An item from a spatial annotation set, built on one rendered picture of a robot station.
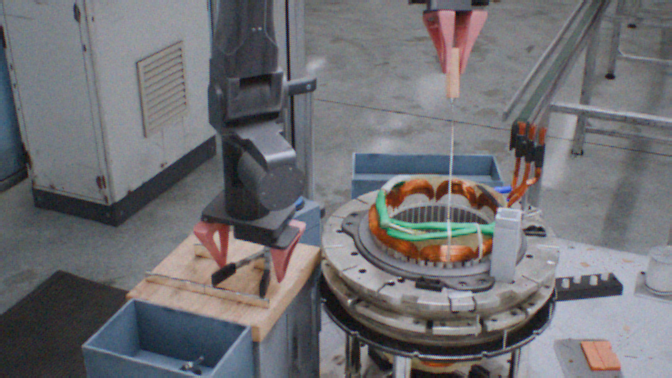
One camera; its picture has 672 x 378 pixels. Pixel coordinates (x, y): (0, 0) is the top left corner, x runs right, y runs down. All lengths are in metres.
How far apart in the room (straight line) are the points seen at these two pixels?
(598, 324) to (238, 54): 0.91
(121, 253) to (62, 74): 0.72
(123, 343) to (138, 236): 2.31
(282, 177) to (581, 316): 0.82
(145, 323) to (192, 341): 0.07
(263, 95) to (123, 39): 2.40
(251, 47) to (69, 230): 2.67
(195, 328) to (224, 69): 0.34
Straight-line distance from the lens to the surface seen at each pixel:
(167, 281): 1.10
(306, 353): 1.23
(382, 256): 1.07
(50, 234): 3.51
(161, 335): 1.10
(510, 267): 1.04
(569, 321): 1.56
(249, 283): 1.09
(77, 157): 3.44
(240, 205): 0.99
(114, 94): 3.30
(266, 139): 0.92
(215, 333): 1.05
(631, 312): 1.61
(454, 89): 1.03
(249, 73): 0.91
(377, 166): 1.46
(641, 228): 3.57
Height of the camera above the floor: 1.67
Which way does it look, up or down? 27 degrees down
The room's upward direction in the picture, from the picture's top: straight up
